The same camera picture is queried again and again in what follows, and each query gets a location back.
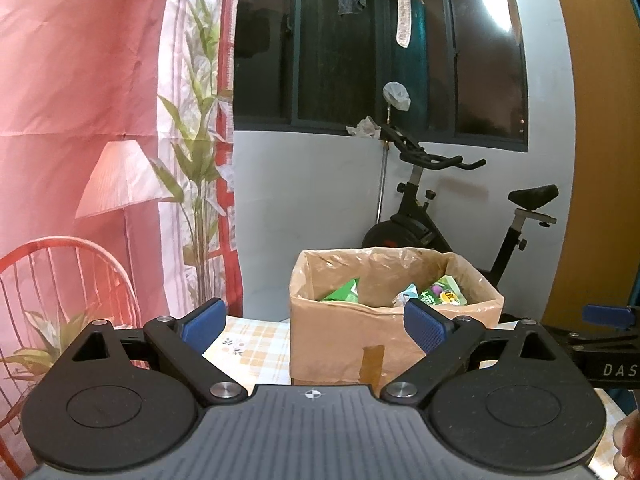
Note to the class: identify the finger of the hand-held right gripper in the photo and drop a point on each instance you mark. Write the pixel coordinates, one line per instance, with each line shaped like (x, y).
(607, 316)

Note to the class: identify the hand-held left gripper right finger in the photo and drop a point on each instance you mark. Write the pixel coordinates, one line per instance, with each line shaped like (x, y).
(425, 327)

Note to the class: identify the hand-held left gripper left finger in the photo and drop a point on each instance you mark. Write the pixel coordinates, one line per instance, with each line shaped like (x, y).
(205, 322)

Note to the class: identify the pale blue snack packet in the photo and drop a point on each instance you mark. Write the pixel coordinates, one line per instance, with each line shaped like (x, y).
(407, 294)

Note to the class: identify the large green snack packet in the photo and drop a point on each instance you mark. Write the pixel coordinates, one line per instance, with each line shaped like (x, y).
(445, 292)

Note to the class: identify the brown box with plastic liner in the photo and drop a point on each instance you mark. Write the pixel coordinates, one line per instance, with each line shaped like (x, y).
(340, 340)

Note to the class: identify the small green snack packet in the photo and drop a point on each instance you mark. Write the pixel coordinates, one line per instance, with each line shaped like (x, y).
(345, 292)

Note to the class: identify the person's right hand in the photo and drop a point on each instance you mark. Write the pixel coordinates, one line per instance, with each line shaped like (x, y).
(627, 445)

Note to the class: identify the checked tablecloth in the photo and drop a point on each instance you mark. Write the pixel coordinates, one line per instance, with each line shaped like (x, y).
(250, 345)

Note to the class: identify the black exercise bike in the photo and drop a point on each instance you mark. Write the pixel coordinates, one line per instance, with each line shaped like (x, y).
(415, 232)

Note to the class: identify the metal pole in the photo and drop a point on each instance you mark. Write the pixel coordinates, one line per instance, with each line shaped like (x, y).
(383, 180)

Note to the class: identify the wooden door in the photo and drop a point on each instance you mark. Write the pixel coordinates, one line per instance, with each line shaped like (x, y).
(590, 160)

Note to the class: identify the crumpled white tissue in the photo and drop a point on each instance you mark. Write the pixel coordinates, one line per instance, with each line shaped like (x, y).
(365, 127)

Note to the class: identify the white plastic bag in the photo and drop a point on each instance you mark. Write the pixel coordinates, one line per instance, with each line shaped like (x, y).
(396, 94)

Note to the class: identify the pink printed backdrop cloth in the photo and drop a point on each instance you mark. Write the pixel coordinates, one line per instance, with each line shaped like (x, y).
(60, 85)

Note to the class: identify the dark window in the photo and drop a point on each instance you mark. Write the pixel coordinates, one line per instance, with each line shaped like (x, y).
(325, 60)

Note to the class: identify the white hanging cloth strip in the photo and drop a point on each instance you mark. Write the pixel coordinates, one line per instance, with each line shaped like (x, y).
(403, 15)

